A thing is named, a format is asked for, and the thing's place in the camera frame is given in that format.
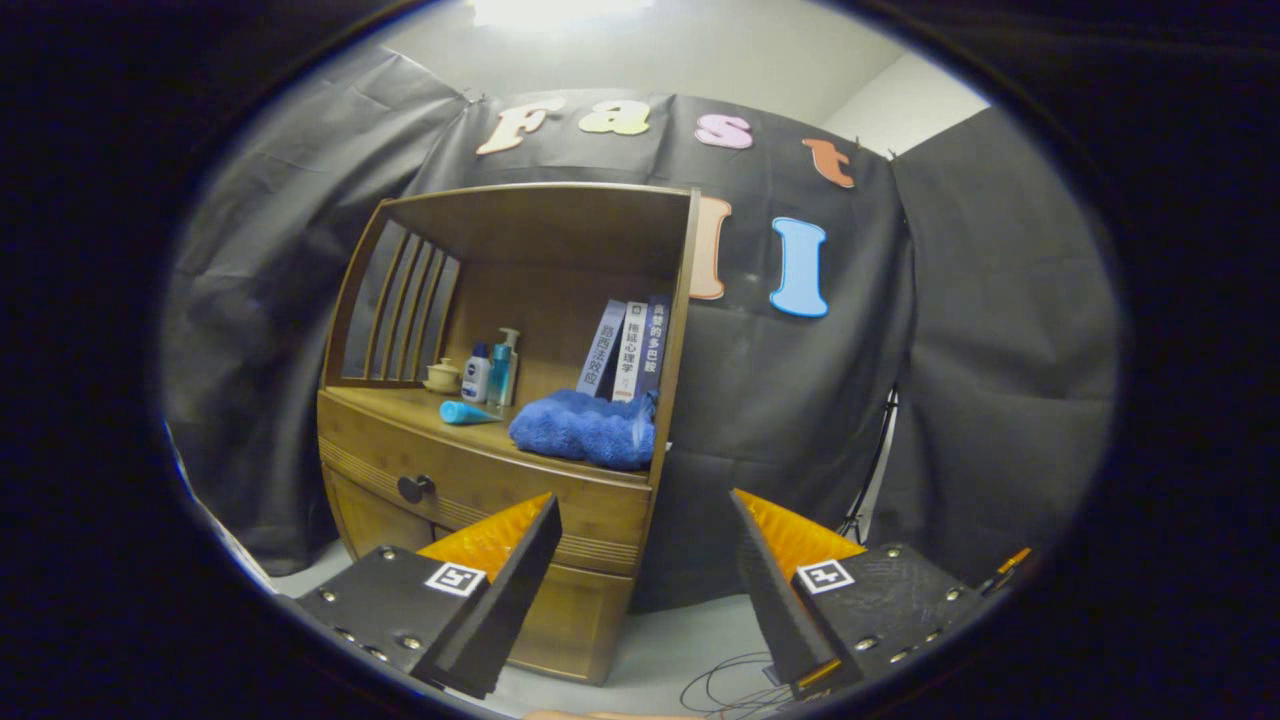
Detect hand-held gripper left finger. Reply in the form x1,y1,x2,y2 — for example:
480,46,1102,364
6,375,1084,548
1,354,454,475
292,492,564,699

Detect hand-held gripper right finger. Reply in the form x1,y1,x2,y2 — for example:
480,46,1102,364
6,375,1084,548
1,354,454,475
728,488,1011,699

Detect wooden drawer with black knob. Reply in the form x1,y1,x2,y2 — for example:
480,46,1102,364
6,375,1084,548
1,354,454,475
318,392,653,576

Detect wooden cabinet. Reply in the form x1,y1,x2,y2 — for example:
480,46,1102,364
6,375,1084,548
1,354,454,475
317,183,701,686

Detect black light stand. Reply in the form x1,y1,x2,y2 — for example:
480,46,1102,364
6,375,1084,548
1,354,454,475
838,385,901,546

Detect black backdrop cloth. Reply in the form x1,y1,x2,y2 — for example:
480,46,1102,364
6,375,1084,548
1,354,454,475
160,45,1119,616

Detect blue towel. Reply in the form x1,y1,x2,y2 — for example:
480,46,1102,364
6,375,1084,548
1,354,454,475
508,390,659,471

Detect white bottle with blue cap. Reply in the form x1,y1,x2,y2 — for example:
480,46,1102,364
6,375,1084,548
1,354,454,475
461,343,492,404

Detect blue pump bottle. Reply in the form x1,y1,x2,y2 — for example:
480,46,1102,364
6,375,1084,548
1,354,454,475
486,328,521,407

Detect black and orange clamp tool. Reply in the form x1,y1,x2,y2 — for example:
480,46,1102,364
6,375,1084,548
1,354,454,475
985,545,1033,591

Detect grey book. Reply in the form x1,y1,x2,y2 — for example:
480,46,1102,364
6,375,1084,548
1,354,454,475
578,298,628,399

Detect white book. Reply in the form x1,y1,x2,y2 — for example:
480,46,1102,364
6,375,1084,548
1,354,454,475
612,300,649,403

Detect dark blue book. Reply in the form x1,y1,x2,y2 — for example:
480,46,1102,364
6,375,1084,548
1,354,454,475
636,294,673,397

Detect black floor cable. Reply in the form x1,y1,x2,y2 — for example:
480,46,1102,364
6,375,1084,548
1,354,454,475
680,652,801,719

